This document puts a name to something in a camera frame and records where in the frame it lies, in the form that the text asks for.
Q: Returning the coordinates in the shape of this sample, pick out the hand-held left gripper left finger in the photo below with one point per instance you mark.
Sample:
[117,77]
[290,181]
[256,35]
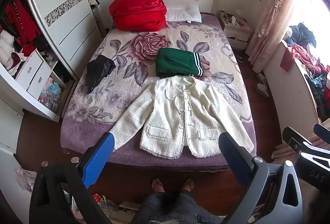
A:
[100,155]

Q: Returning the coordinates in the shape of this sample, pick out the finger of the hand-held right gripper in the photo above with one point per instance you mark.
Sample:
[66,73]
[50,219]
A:
[322,129]
[292,137]

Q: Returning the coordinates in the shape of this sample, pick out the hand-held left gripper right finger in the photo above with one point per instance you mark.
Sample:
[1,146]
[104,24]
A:
[233,152]

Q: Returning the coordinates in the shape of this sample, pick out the white tweed jacket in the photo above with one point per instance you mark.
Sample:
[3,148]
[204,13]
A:
[175,115]

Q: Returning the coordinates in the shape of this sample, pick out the pile of mixed clothes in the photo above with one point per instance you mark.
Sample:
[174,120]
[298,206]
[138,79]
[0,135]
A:
[309,58]

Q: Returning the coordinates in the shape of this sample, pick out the white fluffy clothes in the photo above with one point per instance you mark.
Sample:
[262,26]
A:
[6,46]

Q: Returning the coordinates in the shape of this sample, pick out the hanging red clothes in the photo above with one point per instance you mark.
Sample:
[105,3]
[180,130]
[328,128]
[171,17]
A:
[22,25]

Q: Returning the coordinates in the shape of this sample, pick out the white window ledge cabinet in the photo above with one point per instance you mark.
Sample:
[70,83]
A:
[288,92]

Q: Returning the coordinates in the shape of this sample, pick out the floor paper clutter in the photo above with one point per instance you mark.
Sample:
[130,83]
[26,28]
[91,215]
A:
[113,209]

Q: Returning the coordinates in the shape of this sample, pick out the person's right foot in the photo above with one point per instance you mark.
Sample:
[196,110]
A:
[187,184]

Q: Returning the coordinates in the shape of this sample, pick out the person's foot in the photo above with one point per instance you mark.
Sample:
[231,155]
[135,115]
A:
[187,184]
[157,185]

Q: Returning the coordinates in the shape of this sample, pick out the white shoes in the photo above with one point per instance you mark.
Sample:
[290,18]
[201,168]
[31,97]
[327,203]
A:
[262,84]

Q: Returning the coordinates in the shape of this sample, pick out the person's left foot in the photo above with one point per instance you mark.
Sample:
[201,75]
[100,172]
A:
[157,185]

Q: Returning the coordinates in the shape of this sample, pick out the pink cloth on floor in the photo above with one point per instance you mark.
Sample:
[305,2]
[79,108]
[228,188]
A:
[27,178]

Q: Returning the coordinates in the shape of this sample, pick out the pink and blue bags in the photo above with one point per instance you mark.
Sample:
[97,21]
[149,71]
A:
[51,92]

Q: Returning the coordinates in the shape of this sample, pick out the person's grey trousers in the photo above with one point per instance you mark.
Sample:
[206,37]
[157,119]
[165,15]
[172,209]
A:
[175,209]

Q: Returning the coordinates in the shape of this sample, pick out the black garment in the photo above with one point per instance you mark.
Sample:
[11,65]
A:
[99,71]

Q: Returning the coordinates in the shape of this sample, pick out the purple floral blanket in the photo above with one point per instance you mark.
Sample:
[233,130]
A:
[121,66]

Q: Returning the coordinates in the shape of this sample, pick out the white wardrobe drawer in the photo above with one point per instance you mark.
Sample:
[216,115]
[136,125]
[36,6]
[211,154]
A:
[40,83]
[29,68]

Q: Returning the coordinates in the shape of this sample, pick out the folded green garment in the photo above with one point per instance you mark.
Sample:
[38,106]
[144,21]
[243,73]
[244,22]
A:
[175,62]

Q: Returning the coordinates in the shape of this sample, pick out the white wardrobe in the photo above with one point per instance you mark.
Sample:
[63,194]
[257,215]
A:
[10,89]

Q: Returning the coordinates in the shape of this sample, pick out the white nightstand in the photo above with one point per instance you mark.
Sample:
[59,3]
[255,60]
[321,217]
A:
[237,34]

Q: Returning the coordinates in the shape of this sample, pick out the pink patterned curtain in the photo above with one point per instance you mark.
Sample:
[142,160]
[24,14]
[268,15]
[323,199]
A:
[275,15]

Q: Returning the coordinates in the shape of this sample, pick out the nightstand clutter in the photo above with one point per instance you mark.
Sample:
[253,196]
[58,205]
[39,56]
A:
[233,18]

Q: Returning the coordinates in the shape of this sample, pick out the white pillow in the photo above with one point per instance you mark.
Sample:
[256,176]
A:
[184,14]

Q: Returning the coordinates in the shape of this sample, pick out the white sliding wardrobe door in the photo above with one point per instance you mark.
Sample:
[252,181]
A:
[65,12]

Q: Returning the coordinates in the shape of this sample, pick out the red quilt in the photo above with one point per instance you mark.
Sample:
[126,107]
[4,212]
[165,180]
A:
[138,11]

